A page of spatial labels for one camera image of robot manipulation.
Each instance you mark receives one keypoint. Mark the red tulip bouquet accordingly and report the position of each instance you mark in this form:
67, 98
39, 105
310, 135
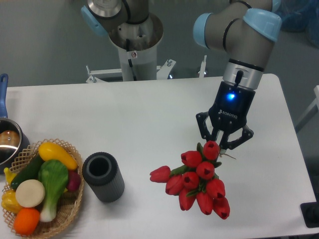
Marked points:
196, 180

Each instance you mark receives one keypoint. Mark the white metal base frame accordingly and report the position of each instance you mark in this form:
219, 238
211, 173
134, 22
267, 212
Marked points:
163, 72

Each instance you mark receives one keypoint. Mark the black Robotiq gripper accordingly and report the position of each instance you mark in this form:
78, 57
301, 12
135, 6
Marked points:
229, 115

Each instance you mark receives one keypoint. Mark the red radish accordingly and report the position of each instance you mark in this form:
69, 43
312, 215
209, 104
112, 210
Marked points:
74, 181

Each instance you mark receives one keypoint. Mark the white table leg frame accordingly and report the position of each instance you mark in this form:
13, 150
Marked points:
309, 112

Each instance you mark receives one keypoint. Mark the yellow banana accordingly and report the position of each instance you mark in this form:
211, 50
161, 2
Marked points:
9, 176

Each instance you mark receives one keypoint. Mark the green bok choy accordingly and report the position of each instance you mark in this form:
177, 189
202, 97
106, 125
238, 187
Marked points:
54, 176

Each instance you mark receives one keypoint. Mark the yellow bell pepper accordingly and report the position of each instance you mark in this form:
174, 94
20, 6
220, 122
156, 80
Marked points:
9, 202

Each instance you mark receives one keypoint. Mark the black device at table edge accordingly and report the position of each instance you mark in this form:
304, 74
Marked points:
310, 212

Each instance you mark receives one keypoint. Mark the blue handled saucepan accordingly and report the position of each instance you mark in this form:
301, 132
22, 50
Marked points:
12, 138

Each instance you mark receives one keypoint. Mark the yellow squash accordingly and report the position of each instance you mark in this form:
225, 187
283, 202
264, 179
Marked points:
51, 151

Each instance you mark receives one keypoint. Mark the woven wicker basket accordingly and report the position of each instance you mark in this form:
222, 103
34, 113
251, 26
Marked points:
68, 204

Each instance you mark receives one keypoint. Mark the dark grey ribbed vase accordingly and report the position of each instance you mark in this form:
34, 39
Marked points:
101, 172

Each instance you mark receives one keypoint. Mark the cream round bun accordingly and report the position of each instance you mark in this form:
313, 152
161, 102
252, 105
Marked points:
30, 193

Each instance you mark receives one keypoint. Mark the dark green cucumber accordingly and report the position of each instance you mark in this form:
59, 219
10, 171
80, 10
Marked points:
30, 171

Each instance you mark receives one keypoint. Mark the orange fruit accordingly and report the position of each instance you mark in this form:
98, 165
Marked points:
26, 221

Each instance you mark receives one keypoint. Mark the blue plastic bags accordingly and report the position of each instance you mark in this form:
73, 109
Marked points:
301, 16

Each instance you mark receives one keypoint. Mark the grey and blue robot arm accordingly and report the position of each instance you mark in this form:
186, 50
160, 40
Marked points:
247, 30

